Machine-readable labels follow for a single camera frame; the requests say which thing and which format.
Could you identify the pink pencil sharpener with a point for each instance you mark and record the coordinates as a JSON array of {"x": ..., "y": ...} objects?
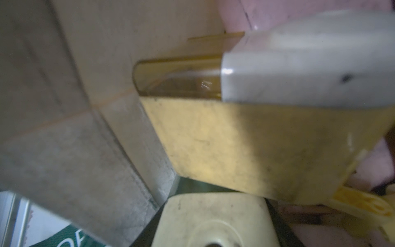
[{"x": 238, "y": 16}]

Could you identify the cream tote bag green handles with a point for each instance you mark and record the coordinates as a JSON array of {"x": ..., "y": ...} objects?
[{"x": 74, "y": 137}]

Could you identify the white yellow pencil sharpener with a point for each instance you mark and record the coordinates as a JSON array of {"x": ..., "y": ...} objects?
[{"x": 338, "y": 59}]

